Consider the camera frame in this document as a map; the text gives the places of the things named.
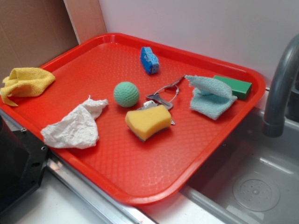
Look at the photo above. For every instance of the yellow cloth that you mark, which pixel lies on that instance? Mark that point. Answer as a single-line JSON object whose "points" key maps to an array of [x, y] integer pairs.
{"points": [[25, 82]]}

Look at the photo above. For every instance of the light blue cloth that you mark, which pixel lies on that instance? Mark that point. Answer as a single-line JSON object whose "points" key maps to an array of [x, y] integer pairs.
{"points": [[211, 97]]}

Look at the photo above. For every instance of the red plastic tray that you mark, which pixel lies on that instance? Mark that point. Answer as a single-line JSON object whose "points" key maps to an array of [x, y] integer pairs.
{"points": [[132, 171]]}

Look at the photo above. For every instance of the yellow sponge with grey pad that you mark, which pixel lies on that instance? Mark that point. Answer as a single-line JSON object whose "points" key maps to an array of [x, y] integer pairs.
{"points": [[147, 122]]}

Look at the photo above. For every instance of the green dimpled ball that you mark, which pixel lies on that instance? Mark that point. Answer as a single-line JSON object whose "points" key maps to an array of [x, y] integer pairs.
{"points": [[126, 94]]}

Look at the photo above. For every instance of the blue sponge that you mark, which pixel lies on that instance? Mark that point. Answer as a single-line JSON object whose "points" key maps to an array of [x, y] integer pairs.
{"points": [[149, 60]]}

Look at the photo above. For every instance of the white crumpled paper towel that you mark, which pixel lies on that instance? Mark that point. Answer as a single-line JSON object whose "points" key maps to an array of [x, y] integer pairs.
{"points": [[78, 129]]}

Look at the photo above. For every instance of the green rectangular block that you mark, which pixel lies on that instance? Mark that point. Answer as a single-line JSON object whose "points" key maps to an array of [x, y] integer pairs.
{"points": [[241, 89]]}

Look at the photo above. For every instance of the grey faucet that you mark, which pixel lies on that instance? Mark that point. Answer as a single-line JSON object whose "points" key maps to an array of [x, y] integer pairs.
{"points": [[283, 98]]}

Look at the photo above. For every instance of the grey sink basin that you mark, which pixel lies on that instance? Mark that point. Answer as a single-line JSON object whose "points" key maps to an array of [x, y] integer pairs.
{"points": [[251, 178]]}

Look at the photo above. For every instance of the brown cardboard panel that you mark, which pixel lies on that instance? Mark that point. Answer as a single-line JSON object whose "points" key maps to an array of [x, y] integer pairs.
{"points": [[33, 32]]}

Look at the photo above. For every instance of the silver keys on ring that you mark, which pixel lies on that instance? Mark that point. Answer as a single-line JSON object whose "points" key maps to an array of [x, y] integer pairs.
{"points": [[155, 98]]}

